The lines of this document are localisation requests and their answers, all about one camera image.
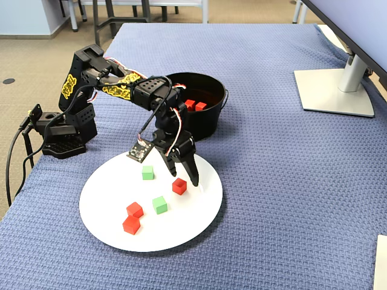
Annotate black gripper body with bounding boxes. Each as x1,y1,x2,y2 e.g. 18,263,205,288
152,128,184,158

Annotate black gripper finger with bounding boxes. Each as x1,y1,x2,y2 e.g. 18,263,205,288
177,130,200,188
158,152,178,178

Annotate white round plate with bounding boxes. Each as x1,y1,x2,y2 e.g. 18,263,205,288
78,150,224,253

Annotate black metal bucket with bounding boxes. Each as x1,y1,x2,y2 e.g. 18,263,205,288
165,71,230,143

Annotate blue woven tablecloth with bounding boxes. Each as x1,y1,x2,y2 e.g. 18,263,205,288
0,22,387,290

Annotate dark chair legs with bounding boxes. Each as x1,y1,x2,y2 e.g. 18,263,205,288
131,4,180,22
59,0,89,22

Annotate white desk with legs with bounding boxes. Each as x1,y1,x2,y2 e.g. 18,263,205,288
68,0,209,33

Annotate monitor with silver stand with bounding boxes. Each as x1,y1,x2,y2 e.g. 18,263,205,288
293,0,387,118

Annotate white desk legs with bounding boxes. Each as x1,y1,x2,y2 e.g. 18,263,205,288
291,0,307,24

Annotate white flat object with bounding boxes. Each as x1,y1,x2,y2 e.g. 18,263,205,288
374,234,387,290

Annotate red white servo wire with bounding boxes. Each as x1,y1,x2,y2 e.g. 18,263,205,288
167,83,187,158
103,56,143,77
77,89,99,105

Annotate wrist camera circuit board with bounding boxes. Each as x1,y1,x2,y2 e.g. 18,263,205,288
126,139,154,164

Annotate thick black cable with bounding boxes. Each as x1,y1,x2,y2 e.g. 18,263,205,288
14,129,36,197
5,120,31,208

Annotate dark grey metal frame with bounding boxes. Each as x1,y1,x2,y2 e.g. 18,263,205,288
92,0,152,47

